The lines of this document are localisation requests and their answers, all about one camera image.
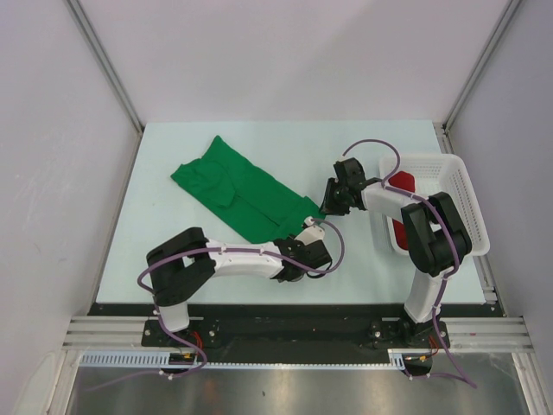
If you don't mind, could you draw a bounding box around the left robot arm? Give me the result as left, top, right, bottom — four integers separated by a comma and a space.
139, 225, 333, 346

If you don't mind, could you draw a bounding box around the white perforated plastic basket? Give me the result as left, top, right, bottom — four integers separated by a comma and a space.
371, 153, 492, 259

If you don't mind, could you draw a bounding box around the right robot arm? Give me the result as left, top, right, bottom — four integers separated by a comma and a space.
321, 157, 473, 347

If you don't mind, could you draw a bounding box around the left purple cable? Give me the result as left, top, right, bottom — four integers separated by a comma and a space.
137, 219, 346, 373

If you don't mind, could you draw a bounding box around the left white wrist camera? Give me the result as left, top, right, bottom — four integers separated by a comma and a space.
295, 216, 325, 246

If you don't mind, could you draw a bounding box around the rolled red t shirt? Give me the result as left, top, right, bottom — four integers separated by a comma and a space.
389, 171, 416, 251

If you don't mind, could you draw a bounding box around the green t shirt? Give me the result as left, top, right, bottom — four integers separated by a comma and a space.
171, 136, 325, 244

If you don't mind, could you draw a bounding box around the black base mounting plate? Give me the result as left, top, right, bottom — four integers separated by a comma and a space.
88, 303, 499, 359

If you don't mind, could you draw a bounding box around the aluminium rail frame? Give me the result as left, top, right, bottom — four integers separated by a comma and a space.
63, 316, 552, 414

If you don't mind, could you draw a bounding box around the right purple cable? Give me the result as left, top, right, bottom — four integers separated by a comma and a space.
340, 138, 459, 312

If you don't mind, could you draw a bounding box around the left aluminium corner post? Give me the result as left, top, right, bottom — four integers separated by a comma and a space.
64, 0, 145, 133

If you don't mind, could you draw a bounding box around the purple cable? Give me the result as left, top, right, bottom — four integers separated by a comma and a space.
137, 219, 346, 373
340, 138, 459, 312

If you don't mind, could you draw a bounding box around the aluminium corner post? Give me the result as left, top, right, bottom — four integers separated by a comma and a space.
442, 0, 525, 132
64, 0, 145, 133

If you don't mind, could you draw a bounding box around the white slotted cable duct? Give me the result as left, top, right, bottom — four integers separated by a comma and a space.
79, 349, 430, 371

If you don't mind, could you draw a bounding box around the right aluminium corner post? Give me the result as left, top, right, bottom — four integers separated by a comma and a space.
442, 0, 525, 132

